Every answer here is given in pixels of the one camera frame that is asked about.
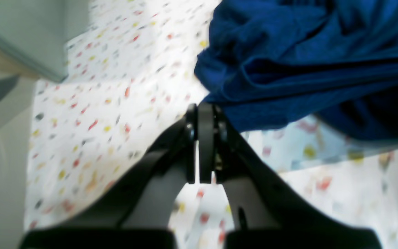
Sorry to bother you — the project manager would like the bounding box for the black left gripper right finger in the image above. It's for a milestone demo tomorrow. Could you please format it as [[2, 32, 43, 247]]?
[[198, 103, 382, 249]]

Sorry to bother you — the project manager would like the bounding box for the blue t-shirt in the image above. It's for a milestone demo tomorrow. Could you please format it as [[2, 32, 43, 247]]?
[[194, 0, 398, 140]]

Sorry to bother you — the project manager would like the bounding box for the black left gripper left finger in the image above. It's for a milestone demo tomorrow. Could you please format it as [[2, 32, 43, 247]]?
[[19, 104, 197, 249]]

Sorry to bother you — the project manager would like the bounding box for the terrazzo patterned tablecloth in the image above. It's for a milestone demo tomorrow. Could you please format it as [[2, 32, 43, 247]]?
[[24, 0, 398, 249]]

